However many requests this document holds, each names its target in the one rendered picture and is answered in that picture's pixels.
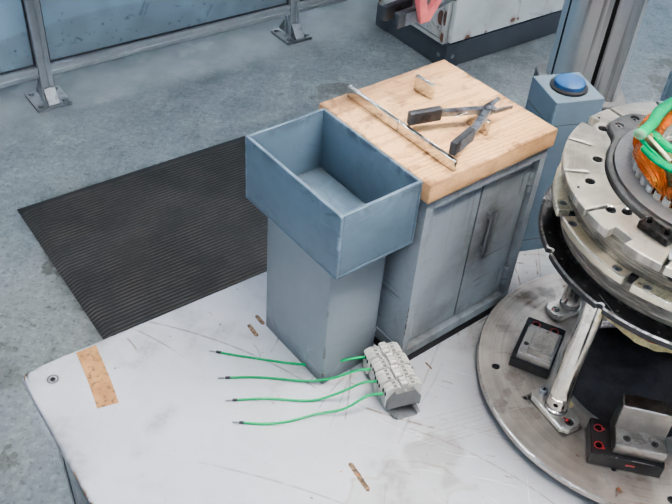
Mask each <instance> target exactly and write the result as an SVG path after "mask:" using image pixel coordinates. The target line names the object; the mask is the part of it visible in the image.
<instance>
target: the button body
mask: <svg viewBox="0 0 672 504"><path fill-rule="evenodd" d="M573 74H576V75H579V76H580V77H582V78H583V79H584V80H585V82H586V84H587V85H588V92H587V94H585V95H584V96H581V97H568V96H564V95H561V94H558V93H557V92H555V91H553V90H552V89H551V87H550V85H549V83H550V80H551V79H552V78H553V77H555V76H556V75H558V74H551V75H539V76H533V78H532V82H531V86H530V90H529V94H528V98H527V102H526V106H525V109H526V110H528V111H529V112H531V113H533V114H534V115H536V116H537V117H539V118H541V119H542V120H544V121H546V122H547V123H549V124H550V125H552V126H554V127H555V128H557V129H558V131H557V134H556V138H555V141H554V145H553V146H551V147H549V148H548V152H547V155H546V159H545V162H544V166H543V169H542V173H541V177H540V180H539V184H538V187H537V191H536V194H535V198H534V201H533V205H532V208H531V212H530V216H529V219H528V223H527V226H526V230H525V233H524V237H523V240H522V244H521V248H520V251H519V252H521V251H528V250H535V249H542V248H544V247H543V244H542V241H541V238H540V233H539V226H538V218H539V211H540V207H541V203H542V200H543V197H544V195H545V193H546V191H547V190H548V188H549V187H550V185H551V184H552V183H553V180H554V177H555V173H556V170H557V168H558V166H559V164H560V162H561V158H562V154H563V150H564V147H565V144H566V141H567V140H568V137H569V136H570V134H571V133H572V131H573V130H574V129H575V128H576V127H577V126H578V125H579V124H580V123H582V122H584V123H586V124H588V121H589V118H590V117H591V116H592V115H594V114H596V113H599V112H601V110H602V107H603V104H604V101H605V98H604V97H603V96H602V95H601V94H600V93H599V92H598V91H597V90H596V89H595V88H594V87H593V86H592V85H591V84H590V82H589V81H588V80H587V79H586V78H585V77H584V76H583V75H582V74H581V73H580V72H574V73H573ZM588 125H590V124H588ZM590 126H592V125H590Z"/></svg>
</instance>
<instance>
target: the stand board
mask: <svg viewBox="0 0 672 504"><path fill-rule="evenodd" d="M417 74H419V75H421V76H422V77H424V78H425V79H427V80H429V81H430V82H432V83H433V84H435V91H434V97H433V99H431V100H430V99H428V98H427V97H425V96H424V95H422V94H421V93H419V92H418V91H416V90H415V89H414V83H415V76H416V75H417ZM359 91H360V92H362V93H363V94H364V95H366V96H367V97H369V98H370V99H372V100H373V101H374V102H376V103H377V104H379V105H380V106H381V107H383V108H384V109H386V110H387V111H389V112H390V113H391V114H393V115H394V116H396V117H397V118H399V119H400V120H401V121H403V122H404V123H406V124H407V115H408V111H411V110H416V109H422V108H428V107H433V106H439V105H440V106H441V107H442V108H455V107H469V106H483V105H485V104H486V103H488V102H490V101H492V100H493V99H495V98H497V97H500V99H501V100H500V101H498V102H497V103H496V104H495V106H496V107H497V108H500V107H505V106H511V105H513V108H512V109H509V110H506V111H503V112H499V113H496V114H494V113H493V114H492V115H490V116H489V117H488V119H489V120H491V124H490V128H489V133H488V135H487V136H484V135H483V134H481V133H480V132H477V134H476V135H475V137H474V140H473V141H472V142H471V143H470V144H469V145H468V146H466V147H465V148H464V149H463V150H462V151H460V152H459V153H457V154H456V155H455V156H453V155H451V156H453V157H454V158H455V159H457V160H458V162H457V167H456V171H454V172H452V171H450V170H449V169H448V168H446V167H445V166H443V165H442V164H441V163H439V162H438V161H437V160H435V159H434V158H432V157H431V156H430V155H428V154H427V153H425V152H424V151H423V150H421V149H420V148H418V147H417V146H416V145H414V144H413V143H411V142H410V141H409V140H407V139H406V138H404V137H403V136H402V135H400V134H399V133H398V132H396V131H395V130H393V129H392V128H391V127H389V126H388V125H386V124H385V123H384V122H382V121H381V120H379V119H378V118H377V117H375V116H374V115H372V114H371V113H370V112H368V111H367V110H365V109H364V108H363V107H361V106H360V105H359V104H357V103H356V102H354V101H353V100H352V99H350V98H349V97H347V94H344V95H342V96H339V97H336V98H333V99H330V100H327V101H324V102H322V103H320V104H319V109H322V108H326V109H327V110H328V111H330V112H331V113H332V114H334V115H335V116H336V117H338V118H339V119H340V120H342V121H343V122H344V123H346V124H347V125H348V126H350V127H351V128H352V129H354V130H355V131H356V132H358V133H359V134H360V135H362V136H363V137H364V138H366V139H367V140H368V141H370V142H371V143H373V144H374V145H375V146H377V147H378V148H379V149H381V150H382V151H383V152H385V153H386V154H387V155H389V156H390V157H391V158H393V159H394V160H395V161H397V162H398V163H399V164H401V165H402V166H403V167H405V168H406V169H407V170H409V171H410V172H411V173H413V174H414V175H415V176H417V177H418V178H419V179H421V180H422V181H423V185H422V191H421V197H420V199H422V200H423V201H424V202H426V203H427V204H429V203H431V202H433V201H435V200H438V199H440V198H442V197H444V196H446V195H448V194H451V193H453V192H455V191H457V190H459V189H461V188H463V187H466V186H468V185H470V184H472V183H474V182H476V181H478V180H481V179H483V178H485V177H487V176H489V175H491V174H493V173H496V172H498V171H500V170H502V169H504V168H506V167H509V166H511V165H513V164H515V163H517V162H519V161H521V160H524V159H526V158H528V157H530V156H532V155H534V154H536V153H539V152H541V151H543V150H545V149H547V148H549V147H551V146H553V145H554V141H555V138H556V134H557V131H558V129H557V128H555V127H554V126H552V125H550V124H549V123H547V122H546V121H544V120H542V119H541V118H539V117H537V116H536V115H534V114H533V113H531V112H529V111H528V110H526V109H524V108H523V107H521V106H519V105H518V104H516V103H515V102H513V101H511V100H510V99H508V98H506V97H505V96H503V95H502V94H500V93H498V92H497V91H495V90H493V89H492V88H490V87H488V86H487V85H485V84H484V83H482V82H480V81H479V80H477V79H475V78H474V77H472V76H471V75H469V74H467V73H466V72H464V71H462V70H461V69H459V68H457V67H456V66H454V65H453V64H451V63H449V62H448V61H446V60H441V61H438V62H435V63H432V64H429V65H427V66H424V67H421V68H418V69H415V70H412V71H410V72H407V73H404V74H401V75H398V76H395V77H393V78H390V79H387V80H384V81H381V82H378V83H376V84H373V85H370V86H367V87H364V88H361V89H359ZM467 119H468V115H463V116H460V117H456V116H449V117H441V120H440V121H435V122H429V123H424V124H419V125H413V126H410V127H411V128H413V129H414V130H416V131H417V132H418V133H420V134H421V135H423V136H424V137H426V138H427V139H428V140H430V141H431V142H433V143H434V144H436V145H437V146H438V147H440V148H441V149H443V150H444V151H446V152H447V153H448V154H449V147H450V142H451V141H452V140H453V139H454V138H456V137H457V136H458V135H459V134H461V133H462V132H463V131H464V130H465V129H467V128H468V127H471V126H469V125H468V124H467ZM407 125H408V124H407Z"/></svg>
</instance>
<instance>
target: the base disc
mask: <svg viewBox="0 0 672 504"><path fill-rule="evenodd" d="M565 286H566V282H565V281H564V280H563V278H562V277H561V276H560V275H559V273H553V274H549V275H545V276H542V277H538V278H536V279H533V280H530V281H528V282H526V283H524V284H522V285H520V286H518V287H517V288H515V289H514V290H513V291H511V292H510V293H508V294H507V295H505V296H504V297H503V298H502V299H501V300H500V301H499V302H498V303H497V304H496V305H495V306H494V308H493V309H492V310H491V312H490V313H489V315H488V316H487V318H486V320H485V322H484V324H483V327H482V330H481V333H480V336H479V340H478V346H477V371H478V377H479V382H480V385H481V389H482V392H483V394H484V397H485V399H486V402H487V404H488V406H489V408H490V410H491V412H492V413H493V415H494V417H495V419H496V420H497V422H498V423H499V425H500V426H501V428H502V429H503V430H504V432H505V433H506V434H507V435H508V437H509V438H510V439H511V440H512V441H513V443H514V444H515V445H516V446H517V447H518V448H519V449H520V450H521V451H522V452H523V453H524V454H525V455H526V456H527V457H528V458H529V459H530V460H531V461H533V462H534V463H535V464H536V465H537V466H538V467H540V468H541V469H542V470H544V471H545V472H546V473H547V474H549V475H550V476H552V477H553V478H554V479H556V480H557V481H559V482H561V483H562V484H564V485H565V486H567V487H569V488H570V489H572V490H574V491H576V492H577V493H579V494H581V495H583V496H585V497H587V498H589V499H591V500H594V501H596V502H598V503H600V504H672V436H671V437H666V445H667V457H666V459H665V461H664V462H665V469H664V470H663V472H662V474H661V476H660V477H659V478H656V477H652V476H647V475H642V474H638V473H633V472H628V471H624V470H619V469H614V468H610V467H605V466H600V465H596V464H591V463H587V462H586V427H587V424H588V422H589V420H590V418H596V419H598V418H597V417H596V416H594V415H593V414H591V413H590V412H589V411H588V410H587V409H586V408H584V407H583V406H582V405H581V404H580V403H579V401H578V400H577V399H576V398H575V397H574V395H573V396H572V398H571V402H572V403H573V404H574V406H573V407H572V408H571V410H572V411H573V412H574V413H575V414H576V415H577V416H578V417H579V418H580V424H579V428H578V430H576V431H574V432H571V433H569V434H566V433H562V432H558V430H557V429H556V428H555V427H554V426H553V425H552V423H551V422H550V421H549V420H548V419H547V418H546V416H545V415H544V414H543V413H542V412H541V411H540V409H539V408H538V407H537V406H536V405H535V404H534V402H533V401H532V400H531V397H532V392H533V389H535V388H538V387H540V386H542V385H544V386H548V387H552V384H553V382H554V379H555V376H556V374H557V371H558V368H559V365H560V363H561V360H562V356H563V353H564V350H565V349H566V346H567V344H568V341H569V338H570V336H571V333H572V330H573V327H574V325H575V322H576V319H577V317H578V314H577V315H575V316H572V317H570V318H567V319H564V320H562V321H558V320H554V319H552V318H551V317H550V316H549V315H548V314H547V313H546V312H545V310H546V305H547V303H548V302H551V301H553V300H556V299H559V298H561V297H562V295H563V292H564V289H565ZM528 317H531V318H534V319H537V320H539V321H542V322H544V323H547V324H550V325H553V326H555V327H558V328H561V329H563V330H565V331H566V333H565V336H564V338H563V341H562V344H561V346H560V349H559V351H558V354H557V356H556V359H555V361H554V364H553V367H552V369H551V372H550V374H549V377H548V379H544V378H541V377H539V376H536V375H534V374H531V373H528V372H526V371H523V370H521V369H518V368H516V367H513V366H511V365H509V364H508V363H509V360H510V357H511V355H512V352H513V350H514V348H515V346H516V343H517V341H518V339H519V337H520V335H521V332H522V330H523V328H524V326H525V323H526V321H527V319H528ZM576 454H577V455H578V456H579V457H578V456H577V455H576ZM618 487H619V489H621V490H620V491H622V492H620V491H619V489H617V490H616V488H618Z"/></svg>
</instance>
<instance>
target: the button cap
mask: <svg viewBox="0 0 672 504"><path fill-rule="evenodd" d="M554 85H555V86H556V87H557V88H559V89H561V90H563V91H567V92H581V91H583V90H584V89H585V85H586V82H585V80H584V79H583V78H582V77H580V76H579V75H576V74H573V73H560V74H558V75H556V77H555V79H554Z"/></svg>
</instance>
